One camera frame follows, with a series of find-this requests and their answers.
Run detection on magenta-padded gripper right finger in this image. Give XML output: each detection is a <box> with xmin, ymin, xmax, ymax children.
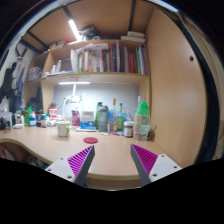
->
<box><xmin>130</xmin><ymin>143</ymin><xmax>183</xmax><ymax>187</ymax></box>

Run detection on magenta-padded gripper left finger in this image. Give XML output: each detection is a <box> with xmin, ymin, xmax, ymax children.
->
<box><xmin>45</xmin><ymin>144</ymin><xmax>96</xmax><ymax>188</ymax></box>

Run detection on green-capped clear plastic bottle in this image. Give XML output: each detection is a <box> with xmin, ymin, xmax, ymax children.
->
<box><xmin>133</xmin><ymin>101</ymin><xmax>152</xmax><ymax>142</ymax></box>

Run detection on flat round red coaster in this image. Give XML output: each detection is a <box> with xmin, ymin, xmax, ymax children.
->
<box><xmin>83</xmin><ymin>136</ymin><xmax>99</xmax><ymax>145</ymax></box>

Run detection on brown cup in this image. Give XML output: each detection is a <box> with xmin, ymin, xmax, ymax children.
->
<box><xmin>147</xmin><ymin>125</ymin><xmax>158</xmax><ymax>142</ymax></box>

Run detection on brown jar with white lid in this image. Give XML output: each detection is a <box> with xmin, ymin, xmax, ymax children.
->
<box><xmin>123</xmin><ymin>120</ymin><xmax>135</xmax><ymax>138</ymax></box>

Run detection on red pen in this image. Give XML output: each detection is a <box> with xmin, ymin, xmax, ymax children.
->
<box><xmin>107</xmin><ymin>131</ymin><xmax>124</xmax><ymax>137</ymax></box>

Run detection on blue and white carton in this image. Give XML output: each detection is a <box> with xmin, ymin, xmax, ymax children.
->
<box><xmin>80</xmin><ymin>110</ymin><xmax>97</xmax><ymax>130</ymax></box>

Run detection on pink pouch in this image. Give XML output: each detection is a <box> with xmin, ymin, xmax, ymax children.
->
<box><xmin>71</xmin><ymin>109</ymin><xmax>82</xmax><ymax>127</ymax></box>

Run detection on slim green glass bottle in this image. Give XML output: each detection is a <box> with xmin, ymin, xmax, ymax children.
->
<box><xmin>116</xmin><ymin>102</ymin><xmax>125</xmax><ymax>132</ymax></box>

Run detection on grey shaker bottle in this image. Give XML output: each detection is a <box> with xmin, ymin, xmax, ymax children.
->
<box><xmin>97</xmin><ymin>105</ymin><xmax>110</xmax><ymax>132</ymax></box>

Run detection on blue plastic bag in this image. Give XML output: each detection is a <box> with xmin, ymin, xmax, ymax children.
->
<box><xmin>122</xmin><ymin>109</ymin><xmax>135</xmax><ymax>123</ymax></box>

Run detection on clear glass bottle yellow cap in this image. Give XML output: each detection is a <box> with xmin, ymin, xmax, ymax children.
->
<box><xmin>107</xmin><ymin>98</ymin><xmax>119</xmax><ymax>133</ymax></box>

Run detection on dark green bottle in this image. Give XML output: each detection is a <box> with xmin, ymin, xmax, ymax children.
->
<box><xmin>95</xmin><ymin>101</ymin><xmax>104</xmax><ymax>129</ymax></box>

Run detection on small dark bottle red label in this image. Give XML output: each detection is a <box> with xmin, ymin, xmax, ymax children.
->
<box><xmin>40</xmin><ymin>114</ymin><xmax>48</xmax><ymax>129</ymax></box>

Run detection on red and white canister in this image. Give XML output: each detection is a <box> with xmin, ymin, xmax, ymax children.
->
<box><xmin>48</xmin><ymin>105</ymin><xmax>58</xmax><ymax>122</ymax></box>

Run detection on small white bottle blue cap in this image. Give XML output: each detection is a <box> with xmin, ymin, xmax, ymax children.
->
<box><xmin>29</xmin><ymin>111</ymin><xmax>37</xmax><ymax>128</ymax></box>

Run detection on green container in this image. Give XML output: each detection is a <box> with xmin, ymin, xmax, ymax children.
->
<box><xmin>23</xmin><ymin>106</ymin><xmax>33</xmax><ymax>127</ymax></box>

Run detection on white LED light bar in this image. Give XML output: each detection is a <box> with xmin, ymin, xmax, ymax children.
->
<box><xmin>58</xmin><ymin>80</ymin><xmax>91</xmax><ymax>86</ymax></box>

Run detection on wooden shelf unit with books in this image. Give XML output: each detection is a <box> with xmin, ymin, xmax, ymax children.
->
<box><xmin>23</xmin><ymin>25</ymin><xmax>151</xmax><ymax>108</ymax></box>

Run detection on dark hanging clothes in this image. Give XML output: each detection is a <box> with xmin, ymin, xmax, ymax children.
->
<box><xmin>0</xmin><ymin>56</ymin><xmax>28</xmax><ymax>111</ymax></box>

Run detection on long ceiling light strip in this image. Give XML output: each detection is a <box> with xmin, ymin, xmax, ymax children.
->
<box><xmin>68</xmin><ymin>19</ymin><xmax>82</xmax><ymax>42</ymax></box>

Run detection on white mug with green handle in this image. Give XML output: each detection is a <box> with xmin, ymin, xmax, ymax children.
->
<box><xmin>55</xmin><ymin>120</ymin><xmax>72</xmax><ymax>138</ymax></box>

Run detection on white looped cable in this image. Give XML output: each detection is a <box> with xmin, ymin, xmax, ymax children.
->
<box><xmin>61</xmin><ymin>83</ymin><xmax>84</xmax><ymax>119</ymax></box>

